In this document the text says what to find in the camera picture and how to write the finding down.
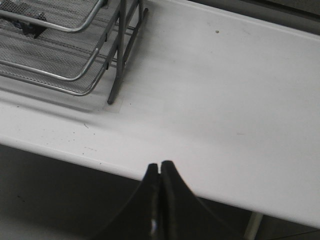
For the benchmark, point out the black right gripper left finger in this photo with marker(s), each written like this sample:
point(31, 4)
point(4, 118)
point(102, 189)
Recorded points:
point(138, 219)

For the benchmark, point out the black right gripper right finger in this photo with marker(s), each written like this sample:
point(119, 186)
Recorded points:
point(184, 215)

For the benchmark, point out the red emergency stop button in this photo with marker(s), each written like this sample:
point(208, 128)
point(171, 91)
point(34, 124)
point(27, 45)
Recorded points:
point(30, 28)

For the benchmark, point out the white table leg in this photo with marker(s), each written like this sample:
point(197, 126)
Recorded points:
point(253, 225)

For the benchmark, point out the silver wire rack frame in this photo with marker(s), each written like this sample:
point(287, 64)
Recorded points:
point(129, 23)

